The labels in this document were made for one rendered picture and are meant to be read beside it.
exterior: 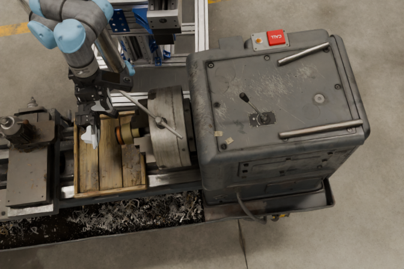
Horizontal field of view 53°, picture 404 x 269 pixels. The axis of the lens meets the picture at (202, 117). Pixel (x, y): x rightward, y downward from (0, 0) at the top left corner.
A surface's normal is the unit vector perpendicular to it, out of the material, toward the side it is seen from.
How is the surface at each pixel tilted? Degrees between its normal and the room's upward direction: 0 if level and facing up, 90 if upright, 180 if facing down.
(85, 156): 0
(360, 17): 0
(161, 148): 48
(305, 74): 0
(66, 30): 10
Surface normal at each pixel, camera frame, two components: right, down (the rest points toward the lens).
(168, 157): 0.09, 0.64
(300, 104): -0.05, -0.39
